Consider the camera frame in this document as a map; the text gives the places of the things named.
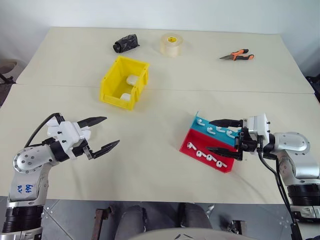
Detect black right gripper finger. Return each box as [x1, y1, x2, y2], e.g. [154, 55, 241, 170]
[205, 146, 243, 161]
[209, 118, 244, 129]

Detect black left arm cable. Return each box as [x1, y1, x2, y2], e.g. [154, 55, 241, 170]
[24, 112, 63, 149]

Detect orange black handled pliers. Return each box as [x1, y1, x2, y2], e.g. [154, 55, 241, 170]
[219, 48, 255, 62]

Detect blue tray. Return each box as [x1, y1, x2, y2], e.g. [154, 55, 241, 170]
[187, 111, 242, 147]

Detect black rolled pouch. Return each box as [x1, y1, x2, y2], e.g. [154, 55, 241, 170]
[111, 33, 141, 54]

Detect rusty metal bracket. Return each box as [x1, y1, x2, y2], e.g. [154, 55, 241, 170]
[219, 219, 248, 235]
[94, 204, 114, 228]

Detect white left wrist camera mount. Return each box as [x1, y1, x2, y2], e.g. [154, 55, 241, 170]
[46, 117, 92, 160]

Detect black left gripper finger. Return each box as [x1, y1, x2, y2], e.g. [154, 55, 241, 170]
[76, 116, 108, 130]
[92, 139, 121, 159]

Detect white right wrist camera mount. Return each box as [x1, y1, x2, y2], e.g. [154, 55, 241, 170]
[246, 113, 271, 141]

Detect clear tape roll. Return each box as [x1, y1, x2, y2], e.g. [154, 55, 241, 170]
[159, 33, 185, 58]

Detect yellow plastic bin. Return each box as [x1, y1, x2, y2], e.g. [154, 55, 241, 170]
[98, 55, 151, 112]

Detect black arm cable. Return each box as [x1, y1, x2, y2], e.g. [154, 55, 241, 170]
[258, 149, 304, 240]
[24, 112, 63, 149]

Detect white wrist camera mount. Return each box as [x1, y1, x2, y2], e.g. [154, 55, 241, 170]
[46, 117, 92, 160]
[246, 113, 271, 141]

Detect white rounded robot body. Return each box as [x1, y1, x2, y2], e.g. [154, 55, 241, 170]
[139, 226, 259, 240]

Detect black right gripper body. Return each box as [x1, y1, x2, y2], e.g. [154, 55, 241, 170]
[234, 126, 266, 161]

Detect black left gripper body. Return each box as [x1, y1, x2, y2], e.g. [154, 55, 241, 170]
[72, 140, 98, 161]

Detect red plastic tray with earbuds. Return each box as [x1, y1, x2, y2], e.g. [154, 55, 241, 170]
[179, 128, 238, 174]

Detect dark background object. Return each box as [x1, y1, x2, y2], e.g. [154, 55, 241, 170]
[305, 74, 320, 102]

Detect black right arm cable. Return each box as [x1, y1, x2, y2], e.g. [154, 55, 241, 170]
[258, 149, 304, 240]

